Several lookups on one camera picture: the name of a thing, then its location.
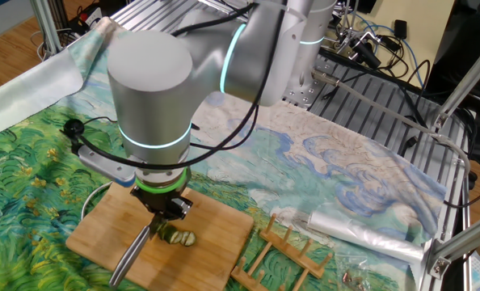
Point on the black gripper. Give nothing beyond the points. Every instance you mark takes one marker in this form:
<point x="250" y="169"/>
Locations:
<point x="163" y="204"/>

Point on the steel cleaver knife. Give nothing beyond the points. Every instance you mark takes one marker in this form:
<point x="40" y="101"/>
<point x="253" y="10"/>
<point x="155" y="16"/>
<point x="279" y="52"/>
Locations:
<point x="131" y="254"/>

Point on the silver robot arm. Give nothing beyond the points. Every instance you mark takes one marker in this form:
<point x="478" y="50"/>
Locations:
<point x="155" y="81"/>

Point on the green cucumber chunk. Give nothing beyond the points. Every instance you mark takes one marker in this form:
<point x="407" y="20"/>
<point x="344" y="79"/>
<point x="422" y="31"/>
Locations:
<point x="165" y="231"/>

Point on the wooden cutting board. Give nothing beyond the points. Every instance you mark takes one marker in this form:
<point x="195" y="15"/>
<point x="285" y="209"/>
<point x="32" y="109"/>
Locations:
<point x="102" y="242"/>

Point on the wooden peg rack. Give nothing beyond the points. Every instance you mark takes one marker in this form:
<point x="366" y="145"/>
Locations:
<point x="292" y="252"/>

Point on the painted landscape tablecloth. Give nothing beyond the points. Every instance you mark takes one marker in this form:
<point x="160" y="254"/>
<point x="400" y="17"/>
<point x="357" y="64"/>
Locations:
<point x="304" y="161"/>

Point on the small bag of screws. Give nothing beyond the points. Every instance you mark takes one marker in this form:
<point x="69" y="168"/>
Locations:
<point x="351" y="278"/>

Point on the clear plastic bag roll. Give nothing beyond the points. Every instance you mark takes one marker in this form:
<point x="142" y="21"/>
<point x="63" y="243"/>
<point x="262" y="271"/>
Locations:
<point x="365" y="236"/>

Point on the black power strip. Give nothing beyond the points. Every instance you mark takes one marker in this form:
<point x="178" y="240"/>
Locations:
<point x="86" y="18"/>

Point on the black computer case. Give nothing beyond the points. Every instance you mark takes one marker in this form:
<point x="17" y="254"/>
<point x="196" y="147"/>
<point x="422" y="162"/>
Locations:
<point x="474" y="60"/>

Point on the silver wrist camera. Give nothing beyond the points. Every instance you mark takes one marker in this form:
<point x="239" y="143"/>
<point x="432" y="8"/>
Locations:
<point x="106" y="167"/>

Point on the aluminium frame post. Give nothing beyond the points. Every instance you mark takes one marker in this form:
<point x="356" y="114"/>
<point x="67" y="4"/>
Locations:
<point x="48" y="28"/>

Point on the black camera on clamp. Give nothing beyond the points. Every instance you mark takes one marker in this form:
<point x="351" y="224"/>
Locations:
<point x="363" y="50"/>

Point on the aluminium frame strut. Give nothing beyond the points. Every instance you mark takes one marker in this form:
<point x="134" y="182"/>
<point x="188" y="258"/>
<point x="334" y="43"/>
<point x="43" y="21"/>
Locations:
<point x="466" y="77"/>
<point x="458" y="242"/>

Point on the black wall adapter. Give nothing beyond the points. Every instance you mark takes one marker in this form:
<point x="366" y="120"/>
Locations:
<point x="400" y="28"/>

